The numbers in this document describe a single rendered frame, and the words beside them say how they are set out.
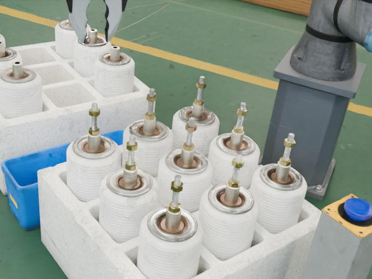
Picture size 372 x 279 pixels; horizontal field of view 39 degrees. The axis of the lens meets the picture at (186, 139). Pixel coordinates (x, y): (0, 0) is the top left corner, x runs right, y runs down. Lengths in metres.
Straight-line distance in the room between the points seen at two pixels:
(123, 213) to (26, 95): 0.43
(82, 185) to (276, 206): 0.34
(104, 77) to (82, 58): 0.12
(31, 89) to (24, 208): 0.25
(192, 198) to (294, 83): 0.42
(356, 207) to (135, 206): 0.33
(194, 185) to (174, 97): 0.80
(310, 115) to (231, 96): 0.54
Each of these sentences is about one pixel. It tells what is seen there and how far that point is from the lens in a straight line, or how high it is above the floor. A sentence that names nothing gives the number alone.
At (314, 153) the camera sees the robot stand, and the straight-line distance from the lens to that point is 1.27.
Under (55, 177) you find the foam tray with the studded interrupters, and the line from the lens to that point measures 0.98.
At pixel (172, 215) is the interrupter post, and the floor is 0.28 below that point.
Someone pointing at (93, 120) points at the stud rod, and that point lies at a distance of 0.90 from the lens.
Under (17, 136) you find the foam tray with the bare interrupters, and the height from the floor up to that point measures 0.15.
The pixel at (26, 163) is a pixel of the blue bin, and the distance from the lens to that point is 1.16.
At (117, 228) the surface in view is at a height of 0.19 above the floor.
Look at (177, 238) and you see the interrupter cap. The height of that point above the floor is 0.25.
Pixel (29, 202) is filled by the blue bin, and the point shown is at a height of 0.08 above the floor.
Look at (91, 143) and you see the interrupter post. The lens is 0.92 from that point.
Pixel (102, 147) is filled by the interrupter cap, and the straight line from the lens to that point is 0.94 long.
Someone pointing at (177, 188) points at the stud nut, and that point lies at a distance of 0.73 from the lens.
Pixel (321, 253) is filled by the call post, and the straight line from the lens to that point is 0.81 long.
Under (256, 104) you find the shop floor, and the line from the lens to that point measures 1.69.
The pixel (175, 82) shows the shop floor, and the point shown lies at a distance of 1.75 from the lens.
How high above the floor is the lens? 0.77
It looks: 32 degrees down
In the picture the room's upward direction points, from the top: 7 degrees clockwise
